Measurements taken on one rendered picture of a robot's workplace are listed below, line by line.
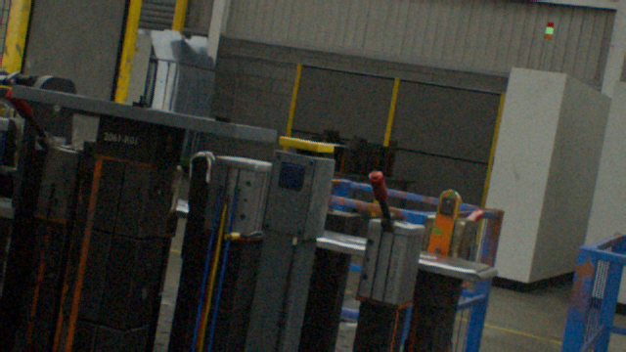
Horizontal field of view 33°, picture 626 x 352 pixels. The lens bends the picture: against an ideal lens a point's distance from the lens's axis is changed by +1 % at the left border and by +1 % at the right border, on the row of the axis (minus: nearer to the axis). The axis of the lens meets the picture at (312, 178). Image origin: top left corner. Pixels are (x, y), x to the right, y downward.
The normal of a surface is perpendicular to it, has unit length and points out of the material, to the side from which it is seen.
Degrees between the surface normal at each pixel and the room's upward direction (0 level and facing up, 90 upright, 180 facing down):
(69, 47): 91
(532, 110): 90
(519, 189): 90
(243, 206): 90
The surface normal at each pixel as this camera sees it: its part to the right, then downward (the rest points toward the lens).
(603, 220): -0.37, -0.01
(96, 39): 0.92, 0.18
